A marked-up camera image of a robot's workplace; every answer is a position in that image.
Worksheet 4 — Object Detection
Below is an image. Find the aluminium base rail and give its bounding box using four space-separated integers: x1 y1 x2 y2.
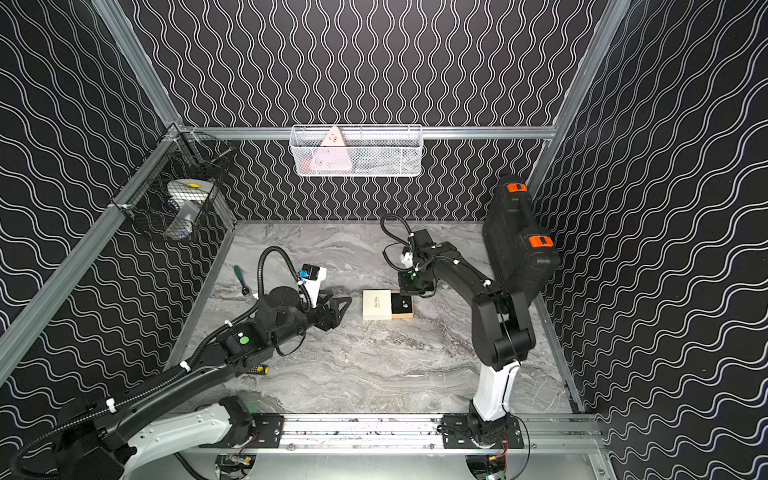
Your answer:
136 410 601 457

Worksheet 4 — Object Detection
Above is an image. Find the tan jewelry box drawer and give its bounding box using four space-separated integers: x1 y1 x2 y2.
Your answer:
391 290 415 319

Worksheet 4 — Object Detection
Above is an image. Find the black plastic tool case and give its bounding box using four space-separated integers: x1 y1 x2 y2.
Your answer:
482 175 561 303

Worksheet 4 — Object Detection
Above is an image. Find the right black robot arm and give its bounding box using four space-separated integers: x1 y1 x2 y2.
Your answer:
379 213 536 448

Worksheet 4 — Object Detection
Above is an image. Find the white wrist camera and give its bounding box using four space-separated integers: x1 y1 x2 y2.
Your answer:
400 250 414 270
299 263 327 308

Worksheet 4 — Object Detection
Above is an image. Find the black wire mesh basket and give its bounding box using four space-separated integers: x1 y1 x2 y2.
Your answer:
115 132 235 242

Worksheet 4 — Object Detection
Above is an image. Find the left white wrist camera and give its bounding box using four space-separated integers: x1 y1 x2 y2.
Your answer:
299 263 327 308

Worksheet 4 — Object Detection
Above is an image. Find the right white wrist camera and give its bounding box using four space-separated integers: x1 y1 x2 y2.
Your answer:
400 250 414 270

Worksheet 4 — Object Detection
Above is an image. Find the green handled screwdriver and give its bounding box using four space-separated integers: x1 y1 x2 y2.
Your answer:
233 265 251 296

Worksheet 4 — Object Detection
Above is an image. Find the white jewelry box sleeve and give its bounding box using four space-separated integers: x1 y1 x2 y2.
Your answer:
362 290 393 321

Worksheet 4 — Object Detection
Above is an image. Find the white wire wall basket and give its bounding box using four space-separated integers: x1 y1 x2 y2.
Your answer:
289 124 424 177

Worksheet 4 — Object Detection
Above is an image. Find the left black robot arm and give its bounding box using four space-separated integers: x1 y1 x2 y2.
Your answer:
9 246 351 479

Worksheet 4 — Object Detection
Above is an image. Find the pink triangular card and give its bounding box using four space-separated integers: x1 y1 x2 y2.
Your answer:
309 126 353 174

